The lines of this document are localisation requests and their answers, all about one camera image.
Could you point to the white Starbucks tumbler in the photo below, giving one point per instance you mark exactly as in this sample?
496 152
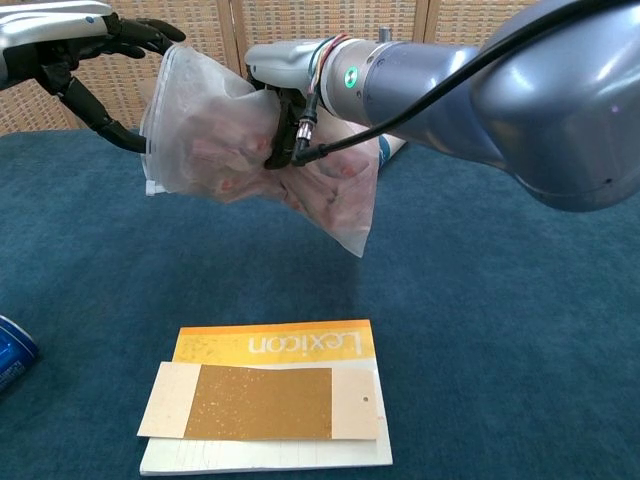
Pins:
391 150

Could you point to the clear plastic zip bag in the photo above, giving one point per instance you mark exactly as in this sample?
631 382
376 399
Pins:
215 135

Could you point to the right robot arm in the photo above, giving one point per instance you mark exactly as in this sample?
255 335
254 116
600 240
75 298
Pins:
550 125

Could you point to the wicker folding screen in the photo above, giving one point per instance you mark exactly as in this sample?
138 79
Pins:
210 25

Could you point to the blue drink can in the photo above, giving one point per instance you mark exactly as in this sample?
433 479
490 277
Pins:
15 352

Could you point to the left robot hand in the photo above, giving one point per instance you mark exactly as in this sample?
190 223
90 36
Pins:
45 30

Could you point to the orange Lexicon notebook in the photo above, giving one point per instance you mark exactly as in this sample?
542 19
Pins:
275 345

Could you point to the brown and beige card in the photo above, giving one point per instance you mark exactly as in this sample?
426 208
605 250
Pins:
260 402

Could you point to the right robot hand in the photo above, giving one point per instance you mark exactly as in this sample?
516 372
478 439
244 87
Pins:
285 62

